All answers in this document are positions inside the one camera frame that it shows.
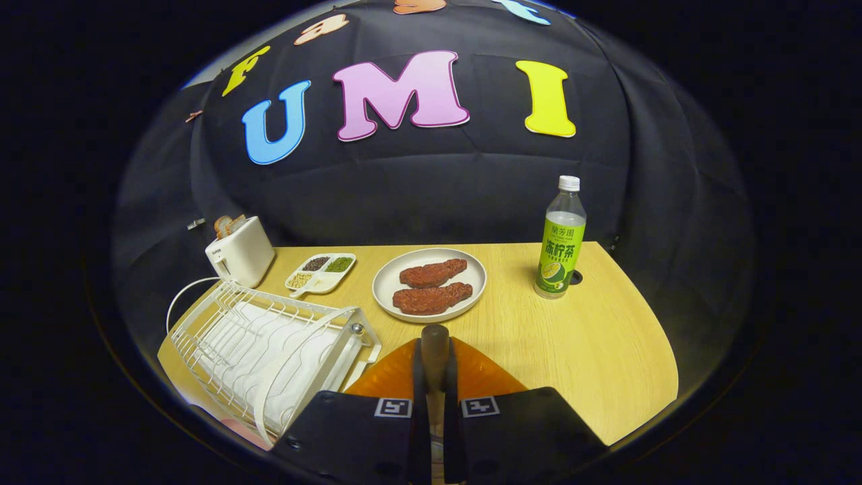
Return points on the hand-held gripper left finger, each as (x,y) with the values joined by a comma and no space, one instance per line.
(419,438)

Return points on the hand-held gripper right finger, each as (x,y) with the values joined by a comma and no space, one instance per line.
(452,438)

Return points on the beige round plate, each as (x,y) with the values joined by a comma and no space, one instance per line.
(384,283)

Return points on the brown steak piece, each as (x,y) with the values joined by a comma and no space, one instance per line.
(431,300)
(431,273)

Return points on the white divided snack tray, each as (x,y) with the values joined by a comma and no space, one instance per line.
(326,281)

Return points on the green mung beans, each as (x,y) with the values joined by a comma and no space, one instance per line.
(340,265)

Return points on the yellow soybeans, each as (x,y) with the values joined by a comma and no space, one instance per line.
(301,279)

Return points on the dark brown beans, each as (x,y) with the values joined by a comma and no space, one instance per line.
(316,263)

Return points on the green label drink bottle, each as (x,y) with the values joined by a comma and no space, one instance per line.
(560,256)

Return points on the white toaster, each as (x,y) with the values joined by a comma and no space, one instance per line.
(246,259)

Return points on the black backdrop cloth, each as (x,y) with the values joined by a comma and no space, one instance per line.
(431,182)

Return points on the toast bread slice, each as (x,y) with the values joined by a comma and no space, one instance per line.
(238,223)
(222,227)

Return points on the small white clip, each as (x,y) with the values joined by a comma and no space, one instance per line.
(196,223)

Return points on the small red clip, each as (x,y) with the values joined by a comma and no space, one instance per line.
(193,116)

